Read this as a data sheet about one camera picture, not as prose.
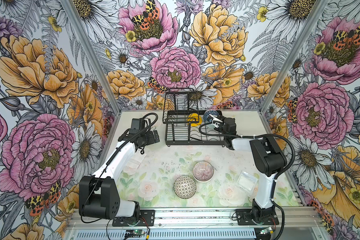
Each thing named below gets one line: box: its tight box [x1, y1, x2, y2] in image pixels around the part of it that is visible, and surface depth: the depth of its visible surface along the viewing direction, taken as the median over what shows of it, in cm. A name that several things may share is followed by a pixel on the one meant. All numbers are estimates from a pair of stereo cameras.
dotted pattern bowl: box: [173, 176, 197, 200], surface depth 84 cm
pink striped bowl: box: [192, 161, 214, 183], surface depth 87 cm
